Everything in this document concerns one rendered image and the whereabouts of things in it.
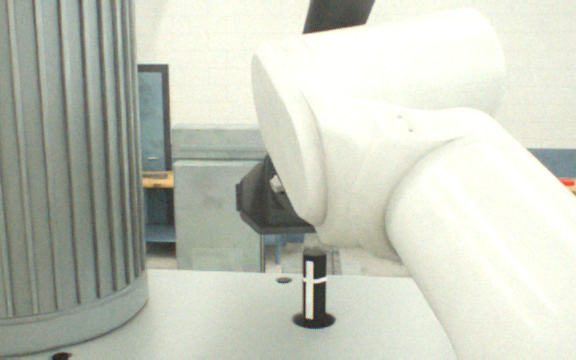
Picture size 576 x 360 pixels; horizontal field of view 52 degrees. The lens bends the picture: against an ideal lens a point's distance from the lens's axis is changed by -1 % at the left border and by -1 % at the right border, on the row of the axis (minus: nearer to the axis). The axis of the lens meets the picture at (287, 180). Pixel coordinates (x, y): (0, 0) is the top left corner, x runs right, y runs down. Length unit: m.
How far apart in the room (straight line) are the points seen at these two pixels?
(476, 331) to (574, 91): 7.27
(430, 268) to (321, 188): 0.06
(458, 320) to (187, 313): 0.37
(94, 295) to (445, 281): 0.34
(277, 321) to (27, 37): 0.29
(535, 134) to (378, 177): 7.13
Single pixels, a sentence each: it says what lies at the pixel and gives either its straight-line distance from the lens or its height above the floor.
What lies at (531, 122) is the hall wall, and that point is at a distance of 7.32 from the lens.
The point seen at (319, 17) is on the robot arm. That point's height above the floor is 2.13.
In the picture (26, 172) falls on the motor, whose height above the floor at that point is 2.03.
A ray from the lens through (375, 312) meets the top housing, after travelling 0.54.
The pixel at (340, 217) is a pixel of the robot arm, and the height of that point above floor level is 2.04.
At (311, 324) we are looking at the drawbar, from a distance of 0.51.
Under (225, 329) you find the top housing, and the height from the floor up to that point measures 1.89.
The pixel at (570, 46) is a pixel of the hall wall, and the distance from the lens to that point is 7.41.
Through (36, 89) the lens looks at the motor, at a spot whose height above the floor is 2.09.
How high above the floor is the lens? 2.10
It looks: 11 degrees down
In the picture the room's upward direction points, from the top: straight up
